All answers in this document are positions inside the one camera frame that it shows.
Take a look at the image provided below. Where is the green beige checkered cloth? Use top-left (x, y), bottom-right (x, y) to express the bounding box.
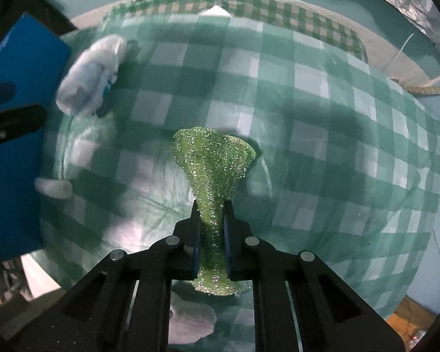
top-left (103, 0), bottom-right (367, 63)

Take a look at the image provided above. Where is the silver crinkled tarp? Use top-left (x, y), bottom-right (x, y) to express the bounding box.
top-left (346, 0), bottom-right (440, 67)

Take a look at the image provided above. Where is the white paper sheet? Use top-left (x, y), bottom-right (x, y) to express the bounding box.
top-left (202, 5), bottom-right (231, 17)

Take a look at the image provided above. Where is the blue cardboard box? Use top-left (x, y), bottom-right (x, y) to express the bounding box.
top-left (0, 13), bottom-right (72, 263)

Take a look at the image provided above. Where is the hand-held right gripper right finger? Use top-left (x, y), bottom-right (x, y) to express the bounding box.
top-left (223, 201), bottom-right (406, 352)

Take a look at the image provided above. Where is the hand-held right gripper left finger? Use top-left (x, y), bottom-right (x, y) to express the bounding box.
top-left (7, 202), bottom-right (202, 352)

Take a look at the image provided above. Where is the beige braided rope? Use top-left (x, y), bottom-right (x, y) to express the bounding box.
top-left (390, 77), bottom-right (440, 98)

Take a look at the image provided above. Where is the teal white checkered tablecloth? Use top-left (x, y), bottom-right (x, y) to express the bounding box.
top-left (40, 13), bottom-right (440, 345)

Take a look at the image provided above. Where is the thin white string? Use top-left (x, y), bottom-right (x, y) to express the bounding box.
top-left (383, 33), bottom-right (415, 70)

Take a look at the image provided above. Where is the green glitter sponge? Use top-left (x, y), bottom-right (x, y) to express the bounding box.
top-left (172, 126), bottom-right (257, 297)

